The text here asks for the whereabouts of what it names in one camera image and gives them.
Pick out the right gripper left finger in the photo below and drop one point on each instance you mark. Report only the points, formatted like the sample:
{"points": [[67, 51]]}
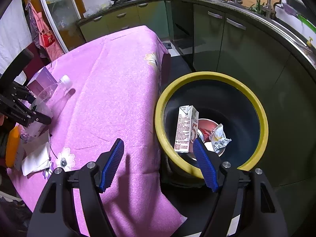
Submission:
{"points": [[54, 214]]}

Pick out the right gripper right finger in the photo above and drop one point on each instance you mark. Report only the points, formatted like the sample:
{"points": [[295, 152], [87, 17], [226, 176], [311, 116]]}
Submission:
{"points": [[260, 213]]}

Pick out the clear plastic cup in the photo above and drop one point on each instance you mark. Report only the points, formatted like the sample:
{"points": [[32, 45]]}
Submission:
{"points": [[42, 104]]}

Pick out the clear water bottle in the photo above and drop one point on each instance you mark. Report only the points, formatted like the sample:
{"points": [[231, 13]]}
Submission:
{"points": [[58, 90]]}

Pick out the orange foam net sleeve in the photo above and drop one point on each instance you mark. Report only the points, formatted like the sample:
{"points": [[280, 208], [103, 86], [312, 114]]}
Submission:
{"points": [[12, 147]]}

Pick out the silver wrapper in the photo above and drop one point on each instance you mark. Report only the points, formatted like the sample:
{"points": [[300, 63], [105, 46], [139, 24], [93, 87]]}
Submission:
{"points": [[218, 138]]}

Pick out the red soda can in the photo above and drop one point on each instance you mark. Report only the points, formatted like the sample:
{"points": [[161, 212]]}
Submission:
{"points": [[204, 135]]}

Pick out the red paper bucket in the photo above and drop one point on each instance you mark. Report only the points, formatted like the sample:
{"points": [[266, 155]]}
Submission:
{"points": [[209, 125]]}

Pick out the white milk carton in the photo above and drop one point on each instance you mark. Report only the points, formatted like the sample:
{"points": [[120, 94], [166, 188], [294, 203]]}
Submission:
{"points": [[187, 129]]}

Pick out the yellow rimmed trash bin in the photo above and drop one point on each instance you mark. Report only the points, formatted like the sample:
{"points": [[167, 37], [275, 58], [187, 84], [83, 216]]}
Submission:
{"points": [[219, 99]]}

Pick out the steel kitchen sink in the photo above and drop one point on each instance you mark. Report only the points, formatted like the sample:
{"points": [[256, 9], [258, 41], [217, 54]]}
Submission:
{"points": [[298, 38]]}

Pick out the purple cardboard box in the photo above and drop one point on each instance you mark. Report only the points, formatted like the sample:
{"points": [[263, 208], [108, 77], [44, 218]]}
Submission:
{"points": [[40, 81]]}

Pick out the dark red chair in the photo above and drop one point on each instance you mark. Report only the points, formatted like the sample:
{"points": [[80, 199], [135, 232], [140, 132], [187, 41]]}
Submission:
{"points": [[29, 65]]}

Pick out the white paper napkin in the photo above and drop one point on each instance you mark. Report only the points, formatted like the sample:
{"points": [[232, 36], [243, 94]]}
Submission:
{"points": [[37, 154]]}

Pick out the red patterned apron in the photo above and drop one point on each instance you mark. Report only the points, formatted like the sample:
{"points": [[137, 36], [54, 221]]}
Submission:
{"points": [[42, 36]]}

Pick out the white hanging cloth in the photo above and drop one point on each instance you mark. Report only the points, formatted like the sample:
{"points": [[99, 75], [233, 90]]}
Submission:
{"points": [[14, 33]]}

